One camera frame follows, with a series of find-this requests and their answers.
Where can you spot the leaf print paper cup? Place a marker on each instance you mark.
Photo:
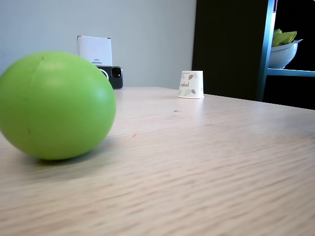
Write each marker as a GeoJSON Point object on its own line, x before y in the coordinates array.
{"type": "Point", "coordinates": [190, 84]}

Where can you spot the dark smartphone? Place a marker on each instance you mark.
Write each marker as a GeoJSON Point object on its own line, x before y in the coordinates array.
{"type": "Point", "coordinates": [115, 78]}

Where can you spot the green leafy item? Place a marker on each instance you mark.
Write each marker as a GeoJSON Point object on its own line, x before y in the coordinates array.
{"type": "Point", "coordinates": [283, 38]}

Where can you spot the blue shelf frame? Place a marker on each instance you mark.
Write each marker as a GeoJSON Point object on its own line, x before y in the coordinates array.
{"type": "Point", "coordinates": [267, 49]}

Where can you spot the white bowl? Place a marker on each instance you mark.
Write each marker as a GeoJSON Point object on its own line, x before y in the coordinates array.
{"type": "Point", "coordinates": [283, 55]}

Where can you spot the dark cabinet panel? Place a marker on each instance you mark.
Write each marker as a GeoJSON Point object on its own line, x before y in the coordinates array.
{"type": "Point", "coordinates": [226, 49]}

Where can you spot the white cardboard box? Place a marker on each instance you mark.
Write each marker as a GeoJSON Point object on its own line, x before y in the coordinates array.
{"type": "Point", "coordinates": [94, 49]}

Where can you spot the green foam ball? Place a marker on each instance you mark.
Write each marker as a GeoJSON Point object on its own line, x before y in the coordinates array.
{"type": "Point", "coordinates": [56, 105]}

